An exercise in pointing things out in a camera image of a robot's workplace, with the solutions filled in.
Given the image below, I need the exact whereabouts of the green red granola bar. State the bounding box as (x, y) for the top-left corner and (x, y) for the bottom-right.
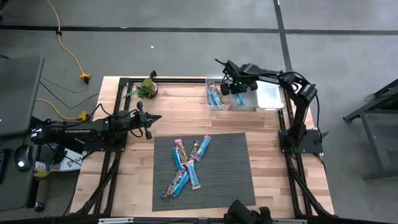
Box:
(188, 139), (202, 162)

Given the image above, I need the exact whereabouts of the dark multicolour granola bar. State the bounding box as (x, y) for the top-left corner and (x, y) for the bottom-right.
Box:
(160, 172), (185, 200)

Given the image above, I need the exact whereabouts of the dark grey flat panel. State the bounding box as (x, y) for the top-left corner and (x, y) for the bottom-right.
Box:
(0, 55), (45, 138)

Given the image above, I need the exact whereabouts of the grey plastic bin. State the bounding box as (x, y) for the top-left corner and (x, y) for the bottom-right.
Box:
(229, 81), (259, 112)

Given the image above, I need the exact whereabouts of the clear plastic bin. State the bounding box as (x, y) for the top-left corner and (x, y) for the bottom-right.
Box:
(205, 74), (233, 112)

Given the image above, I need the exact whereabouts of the potted succulent plant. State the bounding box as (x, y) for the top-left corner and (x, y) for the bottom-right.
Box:
(124, 77), (159, 100)

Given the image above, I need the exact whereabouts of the pink red granola bar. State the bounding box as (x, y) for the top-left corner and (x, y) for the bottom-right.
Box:
(173, 138), (190, 165)

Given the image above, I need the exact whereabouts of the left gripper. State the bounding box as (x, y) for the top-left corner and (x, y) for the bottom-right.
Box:
(134, 110), (162, 127)

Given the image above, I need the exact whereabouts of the black bulky device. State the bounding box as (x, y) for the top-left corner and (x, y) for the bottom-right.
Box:
(223, 198), (274, 224)

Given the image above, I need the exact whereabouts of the black aluminium table frame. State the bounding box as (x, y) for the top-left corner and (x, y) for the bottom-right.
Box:
(70, 68), (335, 218)

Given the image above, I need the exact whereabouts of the black keyboard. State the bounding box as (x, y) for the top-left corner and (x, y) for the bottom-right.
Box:
(0, 148), (10, 184)

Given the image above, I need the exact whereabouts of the white printed paper bag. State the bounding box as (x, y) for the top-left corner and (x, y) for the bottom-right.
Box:
(58, 148), (85, 173)

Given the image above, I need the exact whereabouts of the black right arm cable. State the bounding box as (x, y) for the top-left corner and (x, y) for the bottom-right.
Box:
(313, 91), (322, 138)

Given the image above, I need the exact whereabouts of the grey woven placemat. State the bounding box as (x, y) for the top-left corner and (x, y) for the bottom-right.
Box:
(151, 133), (256, 212)

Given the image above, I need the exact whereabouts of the silver green granola bar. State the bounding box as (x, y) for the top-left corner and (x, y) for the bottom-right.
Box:
(214, 88), (224, 107)

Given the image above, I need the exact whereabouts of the orange extension cable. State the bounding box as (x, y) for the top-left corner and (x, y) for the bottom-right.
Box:
(35, 98), (90, 121)
(46, 0), (92, 84)

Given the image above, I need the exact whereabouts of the black computer mouse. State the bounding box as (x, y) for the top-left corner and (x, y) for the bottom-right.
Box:
(14, 144), (34, 172)

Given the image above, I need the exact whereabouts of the yellow white bottle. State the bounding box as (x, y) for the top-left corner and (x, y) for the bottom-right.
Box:
(32, 161), (52, 179)

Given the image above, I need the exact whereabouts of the black floor tape strip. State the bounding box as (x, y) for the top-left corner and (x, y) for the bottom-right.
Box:
(0, 24), (398, 35)
(272, 0), (295, 78)

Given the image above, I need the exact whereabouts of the white plastic bin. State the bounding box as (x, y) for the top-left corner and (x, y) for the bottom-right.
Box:
(254, 79), (285, 113)

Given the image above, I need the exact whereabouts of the silver frame bracket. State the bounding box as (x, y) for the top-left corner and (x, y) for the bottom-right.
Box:
(272, 218), (308, 224)
(98, 217), (134, 224)

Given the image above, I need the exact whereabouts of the black side table frame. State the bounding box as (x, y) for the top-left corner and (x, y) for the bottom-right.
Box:
(343, 77), (398, 182)

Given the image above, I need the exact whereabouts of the grey desk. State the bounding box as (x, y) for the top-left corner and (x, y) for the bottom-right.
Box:
(0, 136), (41, 212)

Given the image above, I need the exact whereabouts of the black floor cable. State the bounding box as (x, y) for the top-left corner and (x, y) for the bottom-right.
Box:
(39, 76), (100, 110)

